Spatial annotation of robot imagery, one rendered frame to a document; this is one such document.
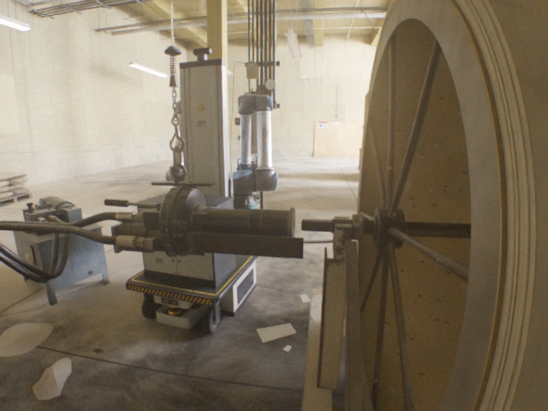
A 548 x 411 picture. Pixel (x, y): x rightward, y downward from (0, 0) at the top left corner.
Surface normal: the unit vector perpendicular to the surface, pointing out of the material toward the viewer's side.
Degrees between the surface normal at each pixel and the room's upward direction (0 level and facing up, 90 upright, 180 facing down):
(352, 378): 35
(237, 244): 90
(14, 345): 15
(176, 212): 65
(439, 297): 44
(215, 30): 90
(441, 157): 105
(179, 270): 90
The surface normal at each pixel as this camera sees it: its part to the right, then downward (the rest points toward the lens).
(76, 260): 0.83, 0.13
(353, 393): -0.09, -0.66
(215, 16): -0.15, 0.22
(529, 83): -0.14, -0.29
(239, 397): 0.00, -0.97
